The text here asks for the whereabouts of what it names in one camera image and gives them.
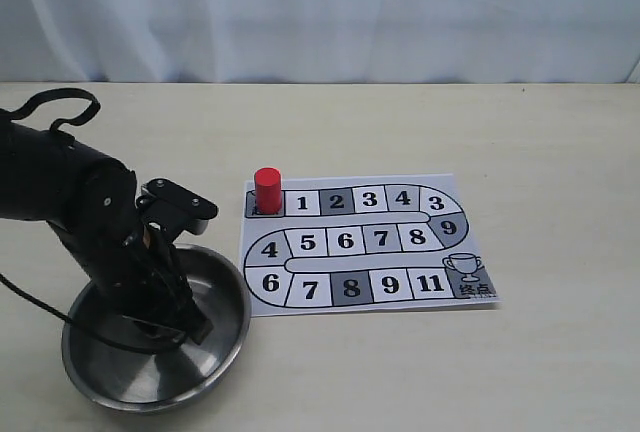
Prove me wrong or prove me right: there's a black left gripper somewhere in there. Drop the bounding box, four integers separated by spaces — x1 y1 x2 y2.
48 160 213 345

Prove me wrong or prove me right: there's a red cylinder game piece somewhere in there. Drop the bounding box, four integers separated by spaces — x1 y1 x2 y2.
254 167 282 215

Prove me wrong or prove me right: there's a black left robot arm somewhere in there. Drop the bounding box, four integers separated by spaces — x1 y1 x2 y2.
1 119 218 343

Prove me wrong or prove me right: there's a round steel dish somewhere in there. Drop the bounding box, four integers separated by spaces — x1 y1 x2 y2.
61 244 251 414

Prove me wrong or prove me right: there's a paper game board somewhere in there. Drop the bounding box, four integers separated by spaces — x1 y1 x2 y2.
240 174 499 317

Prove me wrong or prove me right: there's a white backdrop curtain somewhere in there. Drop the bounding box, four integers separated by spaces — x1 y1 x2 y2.
1 0 639 83

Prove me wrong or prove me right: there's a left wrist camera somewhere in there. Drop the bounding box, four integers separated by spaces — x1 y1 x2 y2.
136 178 219 242

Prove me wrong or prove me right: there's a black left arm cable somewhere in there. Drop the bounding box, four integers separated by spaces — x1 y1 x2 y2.
0 87 184 353

